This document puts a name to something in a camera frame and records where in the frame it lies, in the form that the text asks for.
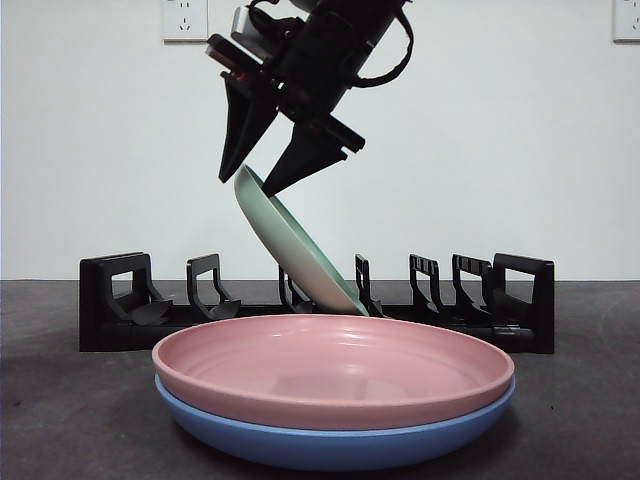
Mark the white wall socket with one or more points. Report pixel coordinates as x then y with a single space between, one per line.
627 20
182 22

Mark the pale grey camera box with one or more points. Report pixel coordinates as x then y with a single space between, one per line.
240 25

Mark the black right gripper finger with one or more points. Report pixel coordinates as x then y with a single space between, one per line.
240 135
310 160

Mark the blue round plate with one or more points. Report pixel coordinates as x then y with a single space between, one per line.
325 450

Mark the black plastic dish rack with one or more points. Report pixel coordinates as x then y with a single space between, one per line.
540 300

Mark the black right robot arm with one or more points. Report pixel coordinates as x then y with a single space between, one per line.
340 40

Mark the pink round plate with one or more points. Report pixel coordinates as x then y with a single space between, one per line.
240 385

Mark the green round plate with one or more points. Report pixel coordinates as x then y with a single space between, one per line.
290 240

